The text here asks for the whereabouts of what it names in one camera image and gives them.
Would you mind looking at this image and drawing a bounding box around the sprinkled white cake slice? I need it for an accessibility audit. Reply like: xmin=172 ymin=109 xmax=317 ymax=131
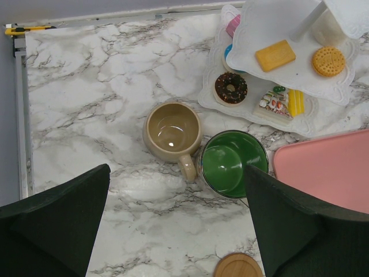
xmin=253 ymin=91 xmax=293 ymax=125

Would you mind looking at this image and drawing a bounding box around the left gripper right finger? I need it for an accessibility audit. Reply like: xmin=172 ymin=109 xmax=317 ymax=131
xmin=244 ymin=166 xmax=368 ymax=276

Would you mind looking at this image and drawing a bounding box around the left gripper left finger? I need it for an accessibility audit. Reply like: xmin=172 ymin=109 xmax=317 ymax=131
xmin=1 ymin=164 xmax=110 ymax=276

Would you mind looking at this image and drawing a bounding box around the orange round cookie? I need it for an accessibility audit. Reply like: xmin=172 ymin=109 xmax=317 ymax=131
xmin=311 ymin=47 xmax=346 ymax=77

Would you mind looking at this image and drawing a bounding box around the green-inside ceramic mug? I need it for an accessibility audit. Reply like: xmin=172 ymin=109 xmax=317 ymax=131
xmin=195 ymin=130 xmax=269 ymax=199

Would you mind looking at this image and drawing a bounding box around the wooden coaster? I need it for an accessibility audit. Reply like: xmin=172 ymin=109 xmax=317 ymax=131
xmin=213 ymin=253 xmax=263 ymax=277

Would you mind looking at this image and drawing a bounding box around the square yellow biscuit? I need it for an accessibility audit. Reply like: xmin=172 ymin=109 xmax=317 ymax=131
xmin=255 ymin=40 xmax=296 ymax=72

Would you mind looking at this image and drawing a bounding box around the blue frosted donut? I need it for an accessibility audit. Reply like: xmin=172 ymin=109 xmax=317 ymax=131
xmin=224 ymin=44 xmax=233 ymax=61

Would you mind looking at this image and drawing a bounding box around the white three-tier cake stand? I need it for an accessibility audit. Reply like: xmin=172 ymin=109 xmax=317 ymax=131
xmin=198 ymin=1 xmax=368 ymax=138

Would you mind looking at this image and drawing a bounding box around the pink serving tray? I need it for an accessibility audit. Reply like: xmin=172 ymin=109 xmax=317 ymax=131
xmin=273 ymin=130 xmax=368 ymax=213

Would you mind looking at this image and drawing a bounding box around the beige ceramic mug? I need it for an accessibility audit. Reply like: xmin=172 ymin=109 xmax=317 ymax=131
xmin=142 ymin=102 xmax=202 ymax=181

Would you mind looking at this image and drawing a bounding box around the yellow layered cake slice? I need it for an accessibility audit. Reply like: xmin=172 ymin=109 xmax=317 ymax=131
xmin=288 ymin=89 xmax=304 ymax=117

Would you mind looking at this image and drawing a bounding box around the chocolate sprinkled donut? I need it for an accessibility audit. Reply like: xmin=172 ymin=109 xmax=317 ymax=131
xmin=213 ymin=72 xmax=248 ymax=107

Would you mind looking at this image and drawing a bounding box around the yellow utility knife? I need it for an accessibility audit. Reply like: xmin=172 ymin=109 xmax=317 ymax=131
xmin=5 ymin=26 xmax=56 ymax=36

